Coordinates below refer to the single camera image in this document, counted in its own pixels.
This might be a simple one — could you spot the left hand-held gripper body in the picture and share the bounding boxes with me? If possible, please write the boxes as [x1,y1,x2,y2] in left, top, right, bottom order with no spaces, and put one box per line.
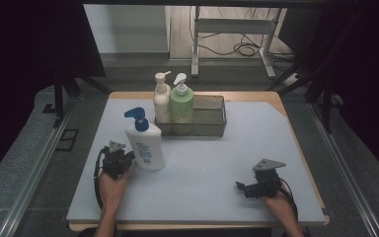
[101,140,130,181]

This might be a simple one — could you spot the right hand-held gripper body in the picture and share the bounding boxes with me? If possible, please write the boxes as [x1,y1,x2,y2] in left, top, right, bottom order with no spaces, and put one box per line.
[252,158,287,198]

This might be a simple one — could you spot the white bottle with blue pump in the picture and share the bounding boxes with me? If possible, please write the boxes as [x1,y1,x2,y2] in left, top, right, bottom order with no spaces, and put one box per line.
[123,107,167,172]

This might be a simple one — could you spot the cream pump bottle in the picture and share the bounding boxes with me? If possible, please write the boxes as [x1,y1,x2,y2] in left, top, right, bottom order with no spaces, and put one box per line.
[153,70,173,134]

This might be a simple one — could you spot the green bottle with white pump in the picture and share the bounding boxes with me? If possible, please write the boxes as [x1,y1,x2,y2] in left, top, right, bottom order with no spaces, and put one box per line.
[170,72,195,135]

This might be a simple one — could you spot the clear grey storage tray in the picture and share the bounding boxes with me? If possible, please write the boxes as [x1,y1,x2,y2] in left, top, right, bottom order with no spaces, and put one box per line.
[153,94,228,138]

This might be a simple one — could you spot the person's left hand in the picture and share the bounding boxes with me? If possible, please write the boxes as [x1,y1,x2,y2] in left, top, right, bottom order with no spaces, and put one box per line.
[97,167,131,212]

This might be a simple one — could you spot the person's right hand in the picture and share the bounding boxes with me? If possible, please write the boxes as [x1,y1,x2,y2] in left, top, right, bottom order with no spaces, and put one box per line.
[263,190,296,220]

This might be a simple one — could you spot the grey table mat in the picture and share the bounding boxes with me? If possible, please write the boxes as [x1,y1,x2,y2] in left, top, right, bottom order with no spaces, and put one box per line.
[66,98,327,223]

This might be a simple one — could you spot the black metal stand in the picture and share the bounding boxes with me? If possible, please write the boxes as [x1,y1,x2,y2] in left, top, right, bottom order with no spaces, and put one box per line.
[265,60,337,134]
[52,73,112,128]

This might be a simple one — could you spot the wooden table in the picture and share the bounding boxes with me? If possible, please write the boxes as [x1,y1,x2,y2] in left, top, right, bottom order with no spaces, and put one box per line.
[68,91,331,232]

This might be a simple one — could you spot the white power strip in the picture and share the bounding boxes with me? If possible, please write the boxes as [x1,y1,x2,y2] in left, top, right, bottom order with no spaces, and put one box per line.
[282,72,302,88]

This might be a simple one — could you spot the dark curtain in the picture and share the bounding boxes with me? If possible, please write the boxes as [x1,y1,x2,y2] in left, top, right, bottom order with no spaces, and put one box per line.
[277,0,379,191]
[0,0,107,191]

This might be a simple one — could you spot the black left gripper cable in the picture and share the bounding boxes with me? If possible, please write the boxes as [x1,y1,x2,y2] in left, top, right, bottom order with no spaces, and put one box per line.
[93,147,109,210]

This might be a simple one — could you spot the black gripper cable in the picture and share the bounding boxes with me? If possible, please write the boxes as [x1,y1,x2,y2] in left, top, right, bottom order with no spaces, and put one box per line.
[93,147,109,210]
[278,177,300,222]

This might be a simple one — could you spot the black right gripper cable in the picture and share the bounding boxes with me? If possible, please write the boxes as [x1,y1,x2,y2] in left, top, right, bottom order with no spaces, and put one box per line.
[278,177,300,222]

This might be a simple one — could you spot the aluminium rail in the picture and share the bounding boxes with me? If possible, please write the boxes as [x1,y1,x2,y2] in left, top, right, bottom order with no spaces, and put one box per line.
[0,98,81,237]
[307,102,379,237]

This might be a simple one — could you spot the black floor cables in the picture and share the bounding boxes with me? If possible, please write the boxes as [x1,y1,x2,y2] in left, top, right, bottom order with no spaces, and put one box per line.
[196,6,298,72]

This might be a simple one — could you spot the white metal table frame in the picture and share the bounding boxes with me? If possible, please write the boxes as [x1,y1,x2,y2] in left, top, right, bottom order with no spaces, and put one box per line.
[190,5,278,80]

